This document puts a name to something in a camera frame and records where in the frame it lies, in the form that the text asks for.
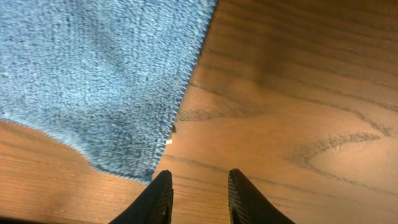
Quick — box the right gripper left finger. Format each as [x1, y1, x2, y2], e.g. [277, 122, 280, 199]
[110, 170, 174, 224]

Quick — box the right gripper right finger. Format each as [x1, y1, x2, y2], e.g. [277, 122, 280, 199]
[228, 169, 294, 224]

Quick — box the blue microfiber cloth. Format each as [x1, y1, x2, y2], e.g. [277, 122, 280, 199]
[1, 0, 216, 184]

